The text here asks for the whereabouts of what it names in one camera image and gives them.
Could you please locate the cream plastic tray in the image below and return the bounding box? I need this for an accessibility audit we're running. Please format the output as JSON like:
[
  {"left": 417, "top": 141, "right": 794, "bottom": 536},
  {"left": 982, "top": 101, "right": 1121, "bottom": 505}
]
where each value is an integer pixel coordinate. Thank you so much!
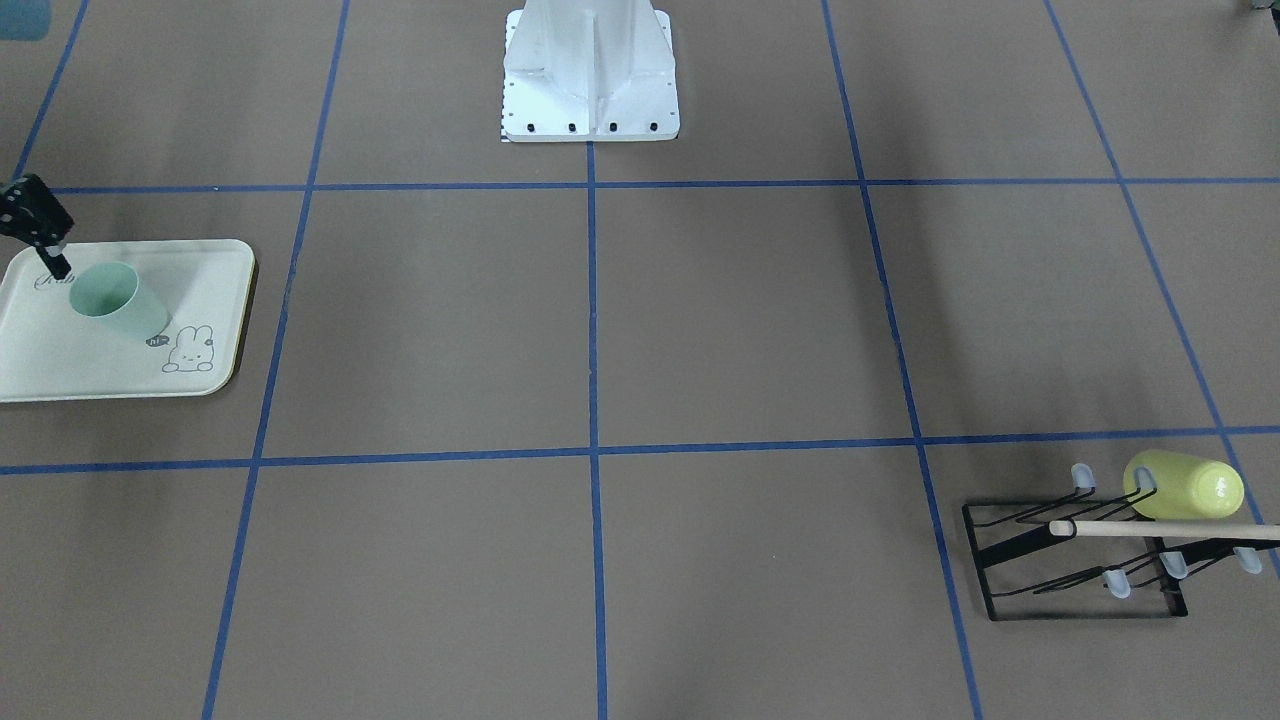
[{"left": 1, "top": 240, "right": 256, "bottom": 404}]

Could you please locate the pale green cup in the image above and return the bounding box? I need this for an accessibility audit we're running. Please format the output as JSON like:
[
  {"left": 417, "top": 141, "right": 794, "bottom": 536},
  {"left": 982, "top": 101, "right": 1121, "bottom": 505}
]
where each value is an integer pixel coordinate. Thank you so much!
[{"left": 68, "top": 261, "right": 172, "bottom": 341}]

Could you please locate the yellow cup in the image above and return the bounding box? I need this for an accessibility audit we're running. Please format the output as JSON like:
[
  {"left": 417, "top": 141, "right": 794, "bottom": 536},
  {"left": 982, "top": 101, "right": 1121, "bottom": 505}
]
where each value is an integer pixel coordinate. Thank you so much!
[{"left": 1123, "top": 448, "right": 1245, "bottom": 521}]

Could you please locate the black wire cup rack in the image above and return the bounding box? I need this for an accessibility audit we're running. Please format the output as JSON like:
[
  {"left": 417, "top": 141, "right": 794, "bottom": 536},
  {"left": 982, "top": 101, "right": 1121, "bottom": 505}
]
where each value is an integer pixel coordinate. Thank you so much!
[{"left": 961, "top": 462, "right": 1277, "bottom": 623}]

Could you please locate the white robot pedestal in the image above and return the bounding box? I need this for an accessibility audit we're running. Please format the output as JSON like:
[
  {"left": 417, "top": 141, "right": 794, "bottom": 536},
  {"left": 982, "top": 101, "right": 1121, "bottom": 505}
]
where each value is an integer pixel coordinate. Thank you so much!
[{"left": 500, "top": 1, "right": 681, "bottom": 143}]

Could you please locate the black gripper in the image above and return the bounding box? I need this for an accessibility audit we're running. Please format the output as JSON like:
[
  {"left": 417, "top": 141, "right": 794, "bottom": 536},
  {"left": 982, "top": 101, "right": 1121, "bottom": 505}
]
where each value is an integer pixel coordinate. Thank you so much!
[{"left": 1, "top": 174, "right": 76, "bottom": 281}]

